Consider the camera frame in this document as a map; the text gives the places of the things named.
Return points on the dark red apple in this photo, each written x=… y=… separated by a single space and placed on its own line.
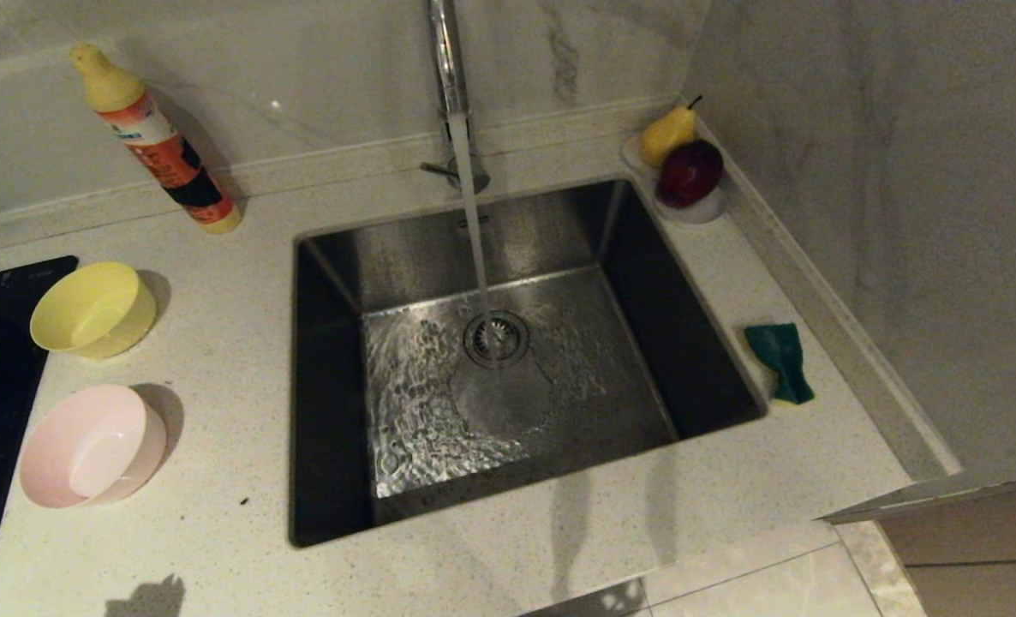
x=690 y=173

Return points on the orange dish soap bottle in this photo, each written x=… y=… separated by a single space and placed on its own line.
x=165 y=150

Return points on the chrome faucet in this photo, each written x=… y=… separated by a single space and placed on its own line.
x=446 y=60

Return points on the beige wooden cabinet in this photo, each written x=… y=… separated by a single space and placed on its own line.
x=979 y=540

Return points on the small white dish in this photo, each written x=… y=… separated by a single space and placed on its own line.
x=701 y=214

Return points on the pink plastic bowl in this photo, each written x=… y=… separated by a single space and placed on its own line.
x=88 y=450

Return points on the yellow pear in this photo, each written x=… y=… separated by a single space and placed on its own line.
x=667 y=133

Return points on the running water stream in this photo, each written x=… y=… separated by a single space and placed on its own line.
x=474 y=223

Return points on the black induction cooktop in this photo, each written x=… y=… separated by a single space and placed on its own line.
x=2 y=386

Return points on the metal sink drain strainer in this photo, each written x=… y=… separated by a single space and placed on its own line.
x=512 y=334

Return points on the green and yellow sponge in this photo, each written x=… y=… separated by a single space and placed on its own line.
x=782 y=356

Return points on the stainless steel sink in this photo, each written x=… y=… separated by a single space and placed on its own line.
x=611 y=343

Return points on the yellow plastic bowl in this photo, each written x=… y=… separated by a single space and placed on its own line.
x=92 y=313

